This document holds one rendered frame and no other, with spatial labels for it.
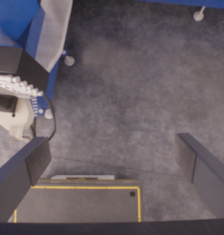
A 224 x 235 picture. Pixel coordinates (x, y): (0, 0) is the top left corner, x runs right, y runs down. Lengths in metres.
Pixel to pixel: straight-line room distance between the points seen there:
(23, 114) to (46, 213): 0.82
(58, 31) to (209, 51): 1.54
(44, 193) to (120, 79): 1.22
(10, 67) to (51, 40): 0.35
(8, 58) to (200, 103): 1.61
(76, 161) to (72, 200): 0.44
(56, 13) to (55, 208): 1.29
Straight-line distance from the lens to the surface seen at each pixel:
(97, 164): 1.66
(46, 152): 0.17
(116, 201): 1.35
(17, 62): 0.70
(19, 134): 0.96
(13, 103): 0.98
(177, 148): 0.16
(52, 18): 1.06
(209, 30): 2.19
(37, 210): 1.53
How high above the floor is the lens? 1.63
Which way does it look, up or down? 82 degrees down
